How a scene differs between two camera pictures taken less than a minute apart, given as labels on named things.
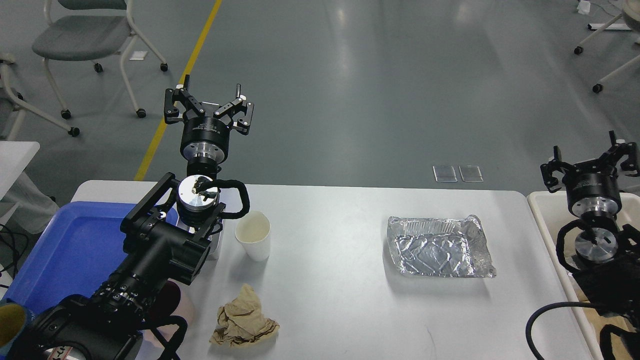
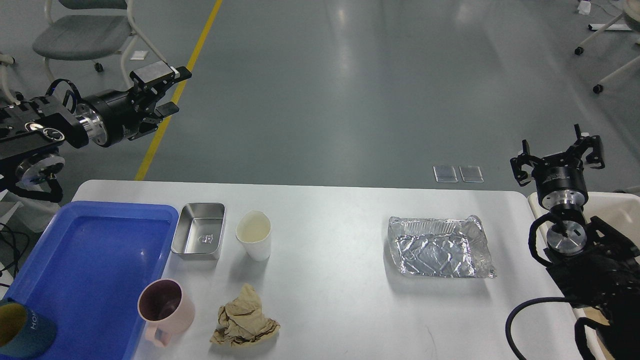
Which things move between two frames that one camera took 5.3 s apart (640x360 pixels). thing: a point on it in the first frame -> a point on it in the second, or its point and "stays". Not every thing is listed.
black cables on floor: [16, 258] stays
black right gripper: [592, 187] -> [560, 180]
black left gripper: [205, 138] -> [112, 116]
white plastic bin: [551, 210] stays
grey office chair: [89, 30] stays
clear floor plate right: [470, 173] stays
